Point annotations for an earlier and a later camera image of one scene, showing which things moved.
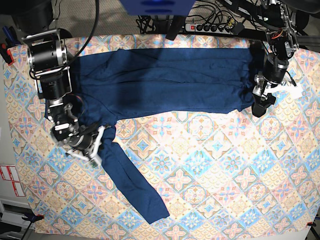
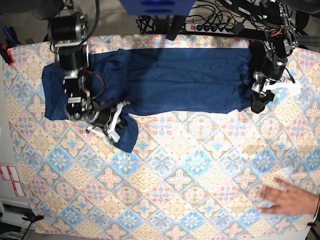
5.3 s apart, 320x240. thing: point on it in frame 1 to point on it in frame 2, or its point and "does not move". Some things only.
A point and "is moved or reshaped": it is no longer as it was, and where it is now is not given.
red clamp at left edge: [7, 54] does not move
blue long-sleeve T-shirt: [109, 84] is moved or reshaped
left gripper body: [74, 133] to [100, 113]
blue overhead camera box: [157, 7] does not move
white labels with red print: [9, 173] does not move
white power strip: [209, 28] does not move
